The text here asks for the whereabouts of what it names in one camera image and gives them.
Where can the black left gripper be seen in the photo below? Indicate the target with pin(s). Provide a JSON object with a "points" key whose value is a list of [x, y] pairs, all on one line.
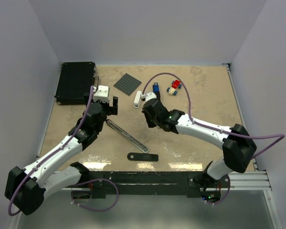
{"points": [[111, 110]]}

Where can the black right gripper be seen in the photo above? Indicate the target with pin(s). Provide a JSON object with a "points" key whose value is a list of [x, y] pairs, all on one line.
{"points": [[150, 124]]}

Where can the black stapler top cover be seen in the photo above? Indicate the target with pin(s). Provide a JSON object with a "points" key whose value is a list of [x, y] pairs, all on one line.
{"points": [[143, 157]]}

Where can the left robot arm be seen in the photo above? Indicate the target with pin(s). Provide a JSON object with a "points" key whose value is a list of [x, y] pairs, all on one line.
{"points": [[28, 187]]}

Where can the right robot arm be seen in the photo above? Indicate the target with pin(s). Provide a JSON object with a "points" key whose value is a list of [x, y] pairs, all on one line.
{"points": [[237, 147]]}

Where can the small white stapler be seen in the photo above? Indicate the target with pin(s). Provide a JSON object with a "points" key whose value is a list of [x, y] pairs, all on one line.
{"points": [[137, 99]]}

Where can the grey studded building plate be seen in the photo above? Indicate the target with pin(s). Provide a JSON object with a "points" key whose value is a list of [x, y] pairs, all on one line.
{"points": [[127, 84]]}

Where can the red white toy car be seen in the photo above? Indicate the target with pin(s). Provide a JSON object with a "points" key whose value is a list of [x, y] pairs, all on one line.
{"points": [[173, 90]]}

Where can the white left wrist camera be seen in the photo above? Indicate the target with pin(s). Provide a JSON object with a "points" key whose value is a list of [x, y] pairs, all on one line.
{"points": [[101, 94]]}

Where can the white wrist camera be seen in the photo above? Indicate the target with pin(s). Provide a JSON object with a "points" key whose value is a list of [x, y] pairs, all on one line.
{"points": [[101, 94], [148, 96]]}

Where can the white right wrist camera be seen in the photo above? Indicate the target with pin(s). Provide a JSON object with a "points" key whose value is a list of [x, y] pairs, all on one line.
{"points": [[148, 96]]}

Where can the black case with metal handle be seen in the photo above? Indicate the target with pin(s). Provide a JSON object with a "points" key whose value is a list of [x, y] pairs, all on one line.
{"points": [[75, 81]]}

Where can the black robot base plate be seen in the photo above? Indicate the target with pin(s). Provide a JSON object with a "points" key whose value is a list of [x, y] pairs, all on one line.
{"points": [[181, 183]]}

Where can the aluminium table edge rail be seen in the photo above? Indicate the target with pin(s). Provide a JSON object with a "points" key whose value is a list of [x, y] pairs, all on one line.
{"points": [[252, 180]]}

